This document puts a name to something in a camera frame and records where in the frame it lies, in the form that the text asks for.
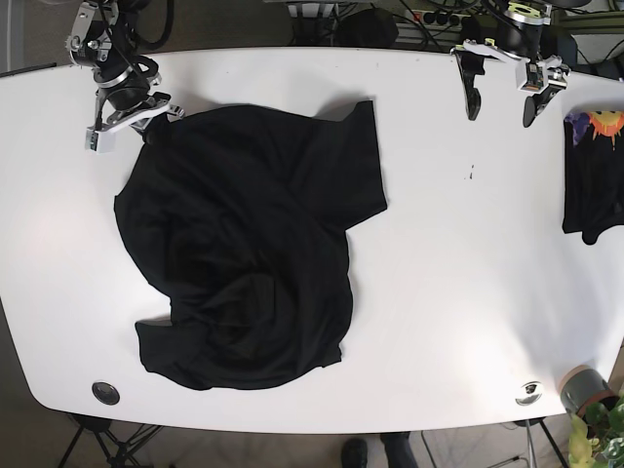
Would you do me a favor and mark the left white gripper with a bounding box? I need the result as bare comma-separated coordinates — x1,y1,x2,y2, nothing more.
451,19,569,128

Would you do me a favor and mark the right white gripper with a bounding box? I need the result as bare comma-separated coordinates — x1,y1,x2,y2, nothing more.
85,72,185,154

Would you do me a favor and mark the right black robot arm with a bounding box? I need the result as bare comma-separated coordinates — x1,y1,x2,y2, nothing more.
65,1,184,154

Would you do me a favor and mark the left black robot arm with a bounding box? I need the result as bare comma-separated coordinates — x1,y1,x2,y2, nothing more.
451,1,569,128

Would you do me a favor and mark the folded printed black T-shirt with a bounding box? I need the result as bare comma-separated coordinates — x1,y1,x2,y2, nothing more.
563,110,623,246

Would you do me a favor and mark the white power strip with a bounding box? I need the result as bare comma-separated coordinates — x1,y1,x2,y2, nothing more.
405,10,469,29

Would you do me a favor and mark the black table grommet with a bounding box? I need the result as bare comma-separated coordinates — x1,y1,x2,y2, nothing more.
92,381,120,406

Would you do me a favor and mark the silver table grommet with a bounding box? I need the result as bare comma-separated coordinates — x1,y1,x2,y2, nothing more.
515,381,544,407

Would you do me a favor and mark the grey plant pot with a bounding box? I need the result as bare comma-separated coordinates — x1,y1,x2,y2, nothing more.
557,365,618,417

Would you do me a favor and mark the green potted plant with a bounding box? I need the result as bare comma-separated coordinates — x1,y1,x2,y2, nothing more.
568,394,623,468

